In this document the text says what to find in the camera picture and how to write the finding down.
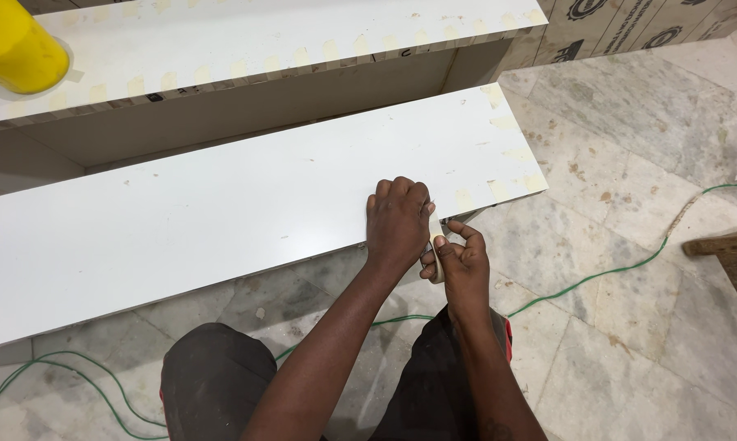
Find person's left hand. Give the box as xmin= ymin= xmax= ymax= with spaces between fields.
xmin=366 ymin=177 xmax=436 ymax=274

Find person's right hand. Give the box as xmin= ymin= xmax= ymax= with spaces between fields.
xmin=419 ymin=220 xmax=491 ymax=321

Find cream masking tape roll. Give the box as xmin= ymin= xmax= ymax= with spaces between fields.
xmin=427 ymin=210 xmax=447 ymax=285

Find group of board tape pieces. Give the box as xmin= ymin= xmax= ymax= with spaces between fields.
xmin=453 ymin=82 xmax=551 ymax=214

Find long white laminate board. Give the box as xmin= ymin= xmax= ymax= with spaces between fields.
xmin=0 ymin=82 xmax=551 ymax=354

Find white open cabinet box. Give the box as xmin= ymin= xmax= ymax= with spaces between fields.
xmin=0 ymin=0 xmax=551 ymax=198

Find person's dark shorts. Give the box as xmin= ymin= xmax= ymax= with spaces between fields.
xmin=159 ymin=305 xmax=515 ymax=441

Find brown wooden stool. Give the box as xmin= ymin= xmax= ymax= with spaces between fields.
xmin=682 ymin=225 xmax=737 ymax=333

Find printed brown protective sheet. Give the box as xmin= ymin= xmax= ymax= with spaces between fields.
xmin=496 ymin=0 xmax=737 ymax=84

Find yellow cylindrical can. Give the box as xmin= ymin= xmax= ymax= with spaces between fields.
xmin=0 ymin=0 xmax=71 ymax=96

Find green electric cable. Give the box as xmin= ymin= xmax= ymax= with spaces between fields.
xmin=0 ymin=182 xmax=737 ymax=441

